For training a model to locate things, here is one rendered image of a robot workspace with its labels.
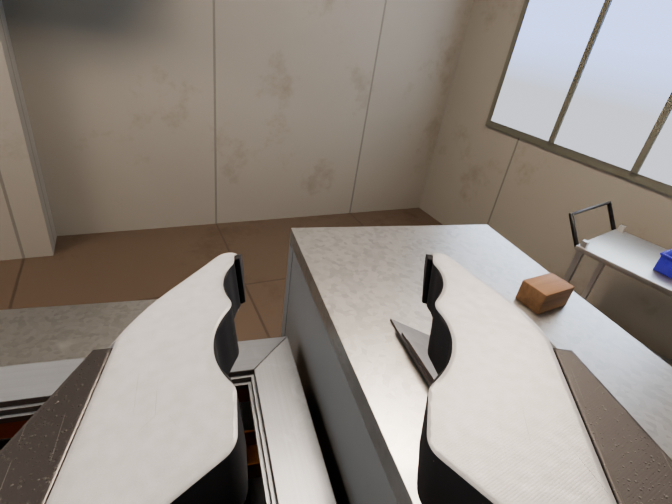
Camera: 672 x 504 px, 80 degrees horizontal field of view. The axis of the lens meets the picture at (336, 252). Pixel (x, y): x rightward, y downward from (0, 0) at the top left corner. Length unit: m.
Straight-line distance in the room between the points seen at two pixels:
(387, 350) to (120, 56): 2.53
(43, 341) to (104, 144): 1.98
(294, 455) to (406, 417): 0.25
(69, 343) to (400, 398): 0.84
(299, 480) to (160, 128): 2.57
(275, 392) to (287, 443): 0.12
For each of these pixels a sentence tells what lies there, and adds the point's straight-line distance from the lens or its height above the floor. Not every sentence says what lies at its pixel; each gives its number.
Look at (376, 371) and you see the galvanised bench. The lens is 0.67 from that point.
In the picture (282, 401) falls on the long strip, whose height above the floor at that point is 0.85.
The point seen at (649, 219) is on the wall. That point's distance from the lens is 2.87.
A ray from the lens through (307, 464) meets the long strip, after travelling 0.79.
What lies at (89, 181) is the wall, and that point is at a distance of 3.13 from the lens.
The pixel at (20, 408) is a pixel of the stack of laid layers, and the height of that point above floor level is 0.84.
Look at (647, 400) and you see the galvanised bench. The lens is 0.88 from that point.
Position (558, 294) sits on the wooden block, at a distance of 0.96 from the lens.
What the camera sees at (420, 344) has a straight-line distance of 0.70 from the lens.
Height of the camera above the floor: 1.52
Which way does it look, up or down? 30 degrees down
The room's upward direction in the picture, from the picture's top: 9 degrees clockwise
